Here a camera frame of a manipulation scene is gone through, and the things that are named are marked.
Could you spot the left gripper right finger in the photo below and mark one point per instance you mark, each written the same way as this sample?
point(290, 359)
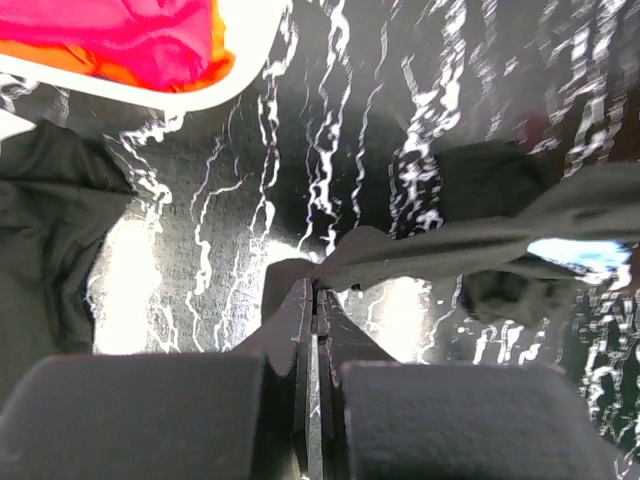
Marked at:
point(382, 419)

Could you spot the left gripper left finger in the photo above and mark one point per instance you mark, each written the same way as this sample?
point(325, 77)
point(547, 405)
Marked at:
point(242, 414)

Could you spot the black graphic t shirt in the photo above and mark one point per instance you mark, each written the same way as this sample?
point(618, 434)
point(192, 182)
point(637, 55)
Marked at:
point(520, 238)

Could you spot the folded black t shirt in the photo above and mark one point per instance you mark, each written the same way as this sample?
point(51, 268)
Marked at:
point(61, 194)

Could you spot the orange cloth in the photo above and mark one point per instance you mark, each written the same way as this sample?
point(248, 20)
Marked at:
point(100, 65)

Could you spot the white plastic basket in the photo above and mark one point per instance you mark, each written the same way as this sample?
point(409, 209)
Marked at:
point(251, 27)

